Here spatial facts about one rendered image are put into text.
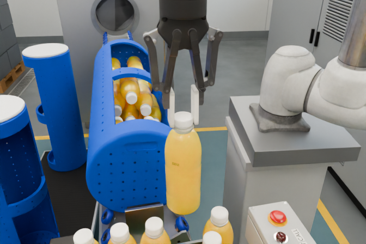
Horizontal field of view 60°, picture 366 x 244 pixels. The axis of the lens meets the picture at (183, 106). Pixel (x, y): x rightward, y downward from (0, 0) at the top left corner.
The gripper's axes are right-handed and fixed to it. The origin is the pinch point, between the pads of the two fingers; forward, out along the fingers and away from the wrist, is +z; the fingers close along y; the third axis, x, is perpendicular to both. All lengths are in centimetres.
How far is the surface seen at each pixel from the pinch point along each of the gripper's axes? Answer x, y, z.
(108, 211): -18.4, 17.6, 41.0
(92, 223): -95, 35, 125
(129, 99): -51, 8, 23
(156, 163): -18.4, 3.2, 26.4
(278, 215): 4.4, -21.1, 28.0
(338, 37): -146, -147, 36
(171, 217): -17.6, -0.3, 46.5
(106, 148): -18.4, 15.7, 19.6
